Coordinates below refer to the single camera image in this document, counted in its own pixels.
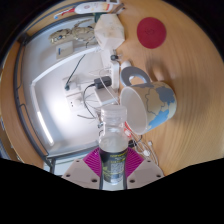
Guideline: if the white wall outlet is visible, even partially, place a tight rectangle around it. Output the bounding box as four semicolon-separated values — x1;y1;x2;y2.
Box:
66;92;84;110
62;76;81;93

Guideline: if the white wall box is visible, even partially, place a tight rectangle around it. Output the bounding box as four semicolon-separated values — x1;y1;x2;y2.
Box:
55;41;75;60

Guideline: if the black charger adapter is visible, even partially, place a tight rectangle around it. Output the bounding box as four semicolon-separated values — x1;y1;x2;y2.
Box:
93;76;113;90

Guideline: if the white mug with blue pattern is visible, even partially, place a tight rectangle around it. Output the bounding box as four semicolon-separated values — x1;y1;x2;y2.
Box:
119;65;178;136

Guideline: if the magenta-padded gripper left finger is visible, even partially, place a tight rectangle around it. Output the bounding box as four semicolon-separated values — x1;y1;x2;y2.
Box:
62;146;102;190

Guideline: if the clear bottle with dark label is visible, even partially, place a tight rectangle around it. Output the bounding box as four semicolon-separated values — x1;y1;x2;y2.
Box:
98;104;130;186

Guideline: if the white electric toothbrush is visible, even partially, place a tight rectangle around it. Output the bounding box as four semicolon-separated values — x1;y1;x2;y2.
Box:
53;6;76;19

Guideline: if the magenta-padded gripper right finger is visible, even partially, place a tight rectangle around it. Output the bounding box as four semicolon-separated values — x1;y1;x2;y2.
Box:
124;146;165;190

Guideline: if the flat round red coaster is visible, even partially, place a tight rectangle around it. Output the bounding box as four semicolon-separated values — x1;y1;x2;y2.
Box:
136;17;167;50

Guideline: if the white rectangular power block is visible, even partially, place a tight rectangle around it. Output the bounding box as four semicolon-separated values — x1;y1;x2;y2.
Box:
94;88;118;106

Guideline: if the brown tree figurine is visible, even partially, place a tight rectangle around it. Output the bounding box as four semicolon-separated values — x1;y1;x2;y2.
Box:
49;19;98;46

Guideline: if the white power strip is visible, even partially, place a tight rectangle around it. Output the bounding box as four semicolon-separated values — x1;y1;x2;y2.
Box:
109;61;121;91

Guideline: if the black plug with cable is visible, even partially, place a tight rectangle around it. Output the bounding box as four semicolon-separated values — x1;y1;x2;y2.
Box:
64;53;87;92

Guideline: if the grey metal desk frame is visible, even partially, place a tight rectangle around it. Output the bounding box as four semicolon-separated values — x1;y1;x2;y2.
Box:
13;33;101;169

